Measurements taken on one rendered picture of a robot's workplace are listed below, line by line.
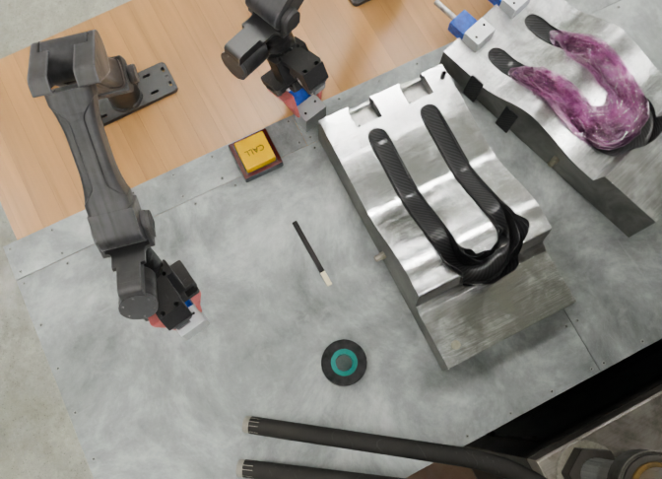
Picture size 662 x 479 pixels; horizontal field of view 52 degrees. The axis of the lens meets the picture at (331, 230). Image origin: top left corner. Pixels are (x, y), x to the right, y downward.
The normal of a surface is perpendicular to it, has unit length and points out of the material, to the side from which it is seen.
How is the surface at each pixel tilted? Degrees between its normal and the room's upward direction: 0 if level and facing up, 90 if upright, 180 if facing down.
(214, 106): 0
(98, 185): 37
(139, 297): 62
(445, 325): 0
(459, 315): 0
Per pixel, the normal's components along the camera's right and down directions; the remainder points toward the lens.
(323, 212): 0.01, -0.25
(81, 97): 0.16, 0.36
